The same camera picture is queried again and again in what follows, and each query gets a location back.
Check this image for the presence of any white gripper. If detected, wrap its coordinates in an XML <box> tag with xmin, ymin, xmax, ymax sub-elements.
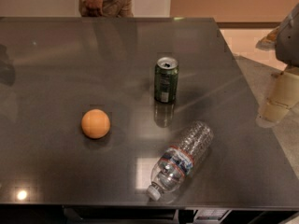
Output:
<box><xmin>256</xmin><ymin>66</ymin><xmax>299</xmax><ymax>128</ymax></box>

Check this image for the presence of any clear plastic water bottle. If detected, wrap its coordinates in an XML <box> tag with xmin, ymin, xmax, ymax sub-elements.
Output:
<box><xmin>147</xmin><ymin>120</ymin><xmax>214</xmax><ymax>201</ymax></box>

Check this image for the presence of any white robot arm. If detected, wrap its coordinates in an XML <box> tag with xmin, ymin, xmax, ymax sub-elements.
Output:
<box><xmin>256</xmin><ymin>4</ymin><xmax>299</xmax><ymax>128</ymax></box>

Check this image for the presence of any person's hand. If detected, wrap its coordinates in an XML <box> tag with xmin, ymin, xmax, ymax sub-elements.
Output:
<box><xmin>85</xmin><ymin>0</ymin><xmax>104</xmax><ymax>17</ymax></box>

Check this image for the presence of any green soda can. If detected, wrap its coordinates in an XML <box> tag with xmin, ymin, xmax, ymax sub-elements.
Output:
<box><xmin>154</xmin><ymin>57</ymin><xmax>178</xmax><ymax>103</ymax></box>

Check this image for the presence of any device under table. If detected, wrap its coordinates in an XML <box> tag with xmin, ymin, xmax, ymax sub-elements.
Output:
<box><xmin>194</xmin><ymin>208</ymin><xmax>230</xmax><ymax>223</ymax></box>

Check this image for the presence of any orange ball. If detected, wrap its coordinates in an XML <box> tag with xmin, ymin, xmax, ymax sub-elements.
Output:
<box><xmin>81</xmin><ymin>109</ymin><xmax>110</xmax><ymax>139</ymax></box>

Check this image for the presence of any person in khaki pants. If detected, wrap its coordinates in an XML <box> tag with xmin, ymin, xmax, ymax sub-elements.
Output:
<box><xmin>78</xmin><ymin>0</ymin><xmax>133</xmax><ymax>18</ymax></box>

